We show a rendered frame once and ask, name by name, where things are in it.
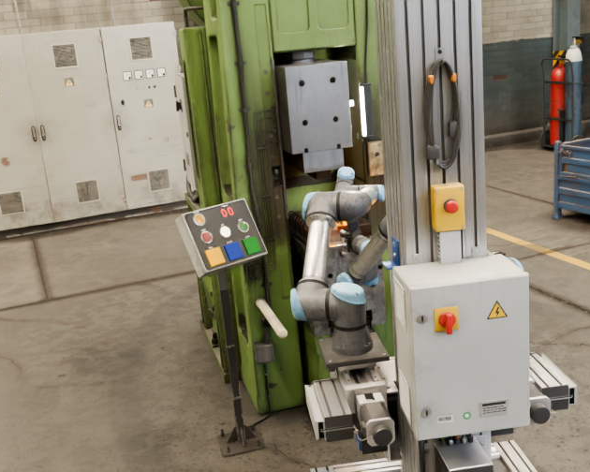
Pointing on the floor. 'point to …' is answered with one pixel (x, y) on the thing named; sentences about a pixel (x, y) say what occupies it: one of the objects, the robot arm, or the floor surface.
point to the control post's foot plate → (229, 447)
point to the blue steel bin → (582, 177)
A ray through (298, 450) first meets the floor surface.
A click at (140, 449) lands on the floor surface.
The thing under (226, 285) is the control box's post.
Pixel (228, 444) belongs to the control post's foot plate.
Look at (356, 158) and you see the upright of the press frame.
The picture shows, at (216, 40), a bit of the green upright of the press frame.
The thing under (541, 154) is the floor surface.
